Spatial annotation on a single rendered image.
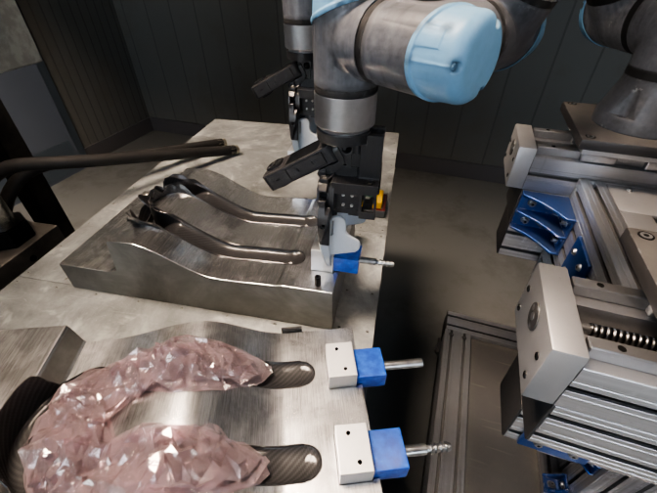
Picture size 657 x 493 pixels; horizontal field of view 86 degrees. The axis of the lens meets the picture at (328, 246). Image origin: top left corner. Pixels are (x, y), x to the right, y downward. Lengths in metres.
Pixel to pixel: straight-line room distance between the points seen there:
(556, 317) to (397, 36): 0.32
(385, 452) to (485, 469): 0.78
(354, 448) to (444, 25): 0.41
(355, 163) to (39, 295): 0.63
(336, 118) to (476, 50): 0.16
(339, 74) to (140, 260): 0.43
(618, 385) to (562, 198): 0.49
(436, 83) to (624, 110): 0.57
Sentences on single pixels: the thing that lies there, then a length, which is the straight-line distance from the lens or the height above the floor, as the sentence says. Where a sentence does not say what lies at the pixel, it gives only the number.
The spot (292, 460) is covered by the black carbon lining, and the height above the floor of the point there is 0.85.
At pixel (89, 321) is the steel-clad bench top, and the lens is 0.75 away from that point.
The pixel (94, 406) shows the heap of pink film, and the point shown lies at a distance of 0.52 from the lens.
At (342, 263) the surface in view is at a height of 0.91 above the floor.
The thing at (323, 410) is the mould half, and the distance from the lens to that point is 0.48.
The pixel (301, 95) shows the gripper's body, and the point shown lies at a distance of 0.75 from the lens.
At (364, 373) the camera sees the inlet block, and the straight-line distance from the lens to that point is 0.49.
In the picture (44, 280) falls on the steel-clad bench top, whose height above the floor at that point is 0.80.
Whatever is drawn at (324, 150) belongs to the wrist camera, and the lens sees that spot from 0.47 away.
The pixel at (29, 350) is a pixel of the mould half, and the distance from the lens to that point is 0.59.
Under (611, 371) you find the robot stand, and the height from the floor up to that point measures 0.98.
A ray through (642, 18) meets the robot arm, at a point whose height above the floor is 1.21.
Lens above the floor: 1.29
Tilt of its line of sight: 39 degrees down
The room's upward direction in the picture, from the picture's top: straight up
